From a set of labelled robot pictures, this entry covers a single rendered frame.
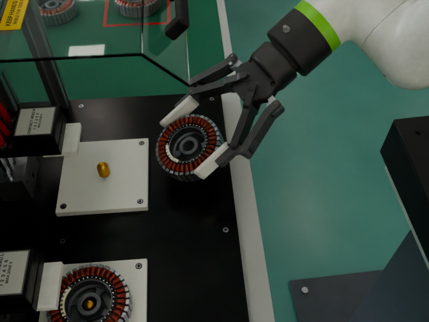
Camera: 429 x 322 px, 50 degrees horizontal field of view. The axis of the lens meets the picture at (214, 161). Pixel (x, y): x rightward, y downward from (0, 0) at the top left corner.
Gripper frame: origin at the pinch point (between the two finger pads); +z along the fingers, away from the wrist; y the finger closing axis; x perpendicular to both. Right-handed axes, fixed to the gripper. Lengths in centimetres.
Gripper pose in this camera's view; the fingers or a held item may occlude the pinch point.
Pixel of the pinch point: (189, 142)
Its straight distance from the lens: 76.2
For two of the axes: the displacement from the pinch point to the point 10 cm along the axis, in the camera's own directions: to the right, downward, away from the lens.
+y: -5.0, -6.9, 5.3
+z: -7.4, 6.6, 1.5
